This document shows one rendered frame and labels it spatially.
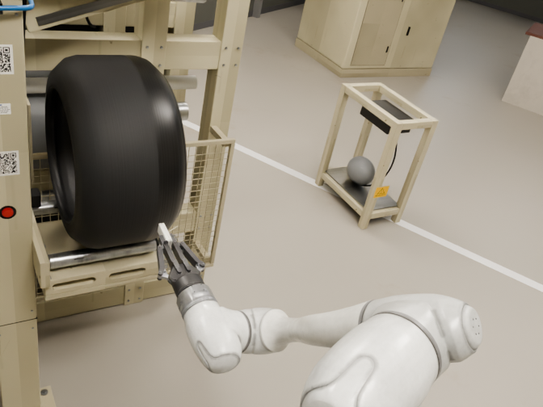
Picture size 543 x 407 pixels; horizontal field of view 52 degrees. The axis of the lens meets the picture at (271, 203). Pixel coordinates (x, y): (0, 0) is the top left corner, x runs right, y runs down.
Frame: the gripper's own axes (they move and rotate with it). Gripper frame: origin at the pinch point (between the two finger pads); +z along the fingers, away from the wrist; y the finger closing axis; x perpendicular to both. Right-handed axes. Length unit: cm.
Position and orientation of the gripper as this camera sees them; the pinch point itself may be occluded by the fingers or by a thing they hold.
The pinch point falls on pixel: (165, 236)
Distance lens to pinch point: 152.7
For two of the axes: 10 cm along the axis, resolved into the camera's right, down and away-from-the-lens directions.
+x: -2.6, 7.4, 6.3
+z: -4.5, -6.6, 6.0
